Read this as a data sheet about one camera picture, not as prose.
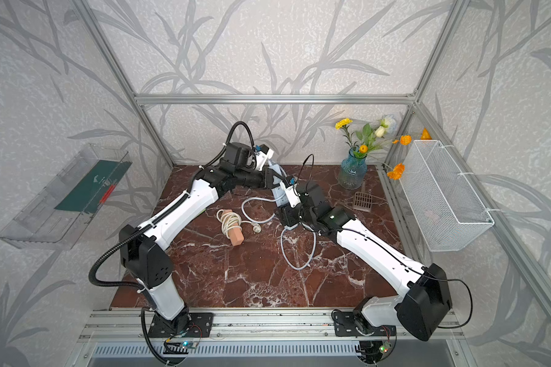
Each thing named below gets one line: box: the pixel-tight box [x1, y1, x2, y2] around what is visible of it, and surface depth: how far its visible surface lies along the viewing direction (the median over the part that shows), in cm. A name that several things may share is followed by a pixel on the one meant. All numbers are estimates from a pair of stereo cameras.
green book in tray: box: [54, 159, 133, 214], surface depth 71 cm
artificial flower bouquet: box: [334, 113, 413, 181], surface depth 100 cm
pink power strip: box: [222, 209, 245, 247], surface depth 92 cm
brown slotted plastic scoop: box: [352, 180, 373, 213], surface depth 107 cm
